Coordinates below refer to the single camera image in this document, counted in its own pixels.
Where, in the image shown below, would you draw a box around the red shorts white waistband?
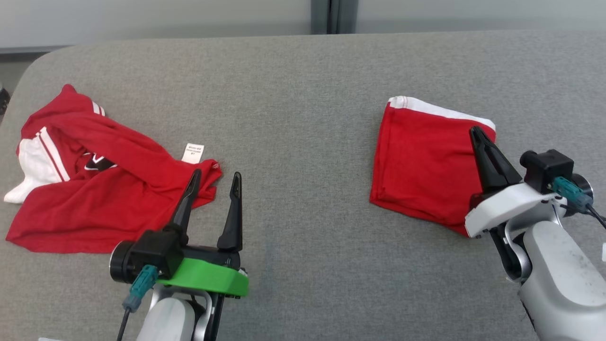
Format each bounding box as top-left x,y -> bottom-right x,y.
369,95 -> 497,238

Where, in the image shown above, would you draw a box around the grey double post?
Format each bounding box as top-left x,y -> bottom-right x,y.
311,0 -> 358,35

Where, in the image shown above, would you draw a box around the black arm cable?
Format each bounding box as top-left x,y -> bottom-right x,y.
116,264 -> 160,341
551,176 -> 606,233

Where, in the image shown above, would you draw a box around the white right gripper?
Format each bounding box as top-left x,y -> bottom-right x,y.
464,126 -> 567,239

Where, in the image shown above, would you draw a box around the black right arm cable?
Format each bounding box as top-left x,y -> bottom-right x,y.
551,176 -> 606,233

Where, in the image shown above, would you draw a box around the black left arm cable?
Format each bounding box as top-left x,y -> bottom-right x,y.
116,264 -> 160,341

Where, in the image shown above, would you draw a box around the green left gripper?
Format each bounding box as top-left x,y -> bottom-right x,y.
155,169 -> 250,299

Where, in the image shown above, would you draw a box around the red Bulls jersey white sleeves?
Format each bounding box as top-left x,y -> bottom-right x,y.
3,84 -> 223,254

